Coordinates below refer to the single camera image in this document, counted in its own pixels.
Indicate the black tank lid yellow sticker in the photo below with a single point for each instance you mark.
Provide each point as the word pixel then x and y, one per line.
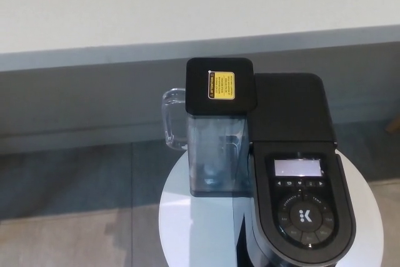
pixel 200 98

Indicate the clear plastic water tank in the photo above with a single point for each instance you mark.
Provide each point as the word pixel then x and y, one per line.
pixel 209 154

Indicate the wooden furniture leg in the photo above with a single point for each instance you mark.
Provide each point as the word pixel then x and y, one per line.
pixel 395 124

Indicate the round white side table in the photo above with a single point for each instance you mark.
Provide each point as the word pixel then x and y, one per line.
pixel 179 223

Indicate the black single-serve coffee maker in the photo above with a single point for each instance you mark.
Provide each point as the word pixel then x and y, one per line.
pixel 290 117

